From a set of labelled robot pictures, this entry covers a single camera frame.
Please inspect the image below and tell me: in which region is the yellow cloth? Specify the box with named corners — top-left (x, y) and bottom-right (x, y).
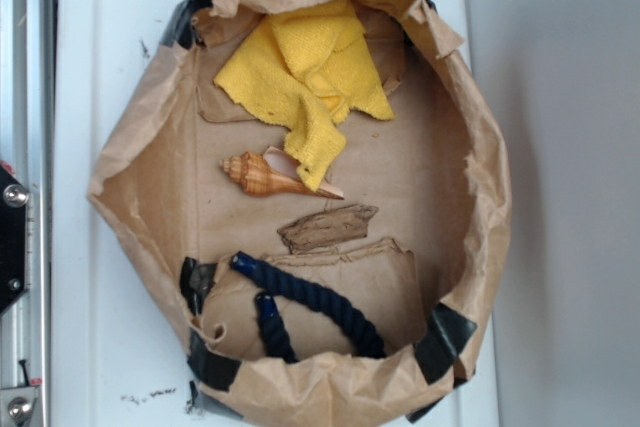
top-left (214, 0), bottom-right (395, 191)

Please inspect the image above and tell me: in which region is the brown paper bag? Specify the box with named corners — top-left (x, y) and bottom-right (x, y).
top-left (88, 0), bottom-right (512, 426)

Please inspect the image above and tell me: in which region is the brown driftwood piece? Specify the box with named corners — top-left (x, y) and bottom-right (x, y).
top-left (277, 204), bottom-right (379, 254)

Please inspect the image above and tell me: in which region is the orange conch seashell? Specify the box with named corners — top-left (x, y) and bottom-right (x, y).
top-left (220, 146), bottom-right (344, 200)

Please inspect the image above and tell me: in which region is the white plastic tray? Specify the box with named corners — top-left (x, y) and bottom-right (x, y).
top-left (51, 0), bottom-right (502, 427)

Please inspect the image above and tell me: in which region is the dark blue rope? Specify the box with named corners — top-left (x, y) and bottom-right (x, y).
top-left (229, 250), bottom-right (388, 364)

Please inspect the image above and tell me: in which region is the black metal bracket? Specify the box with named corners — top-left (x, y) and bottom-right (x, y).
top-left (0, 161), bottom-right (30, 315)

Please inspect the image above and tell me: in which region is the aluminium frame rail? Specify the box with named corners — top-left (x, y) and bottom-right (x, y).
top-left (1, 0), bottom-right (55, 426)

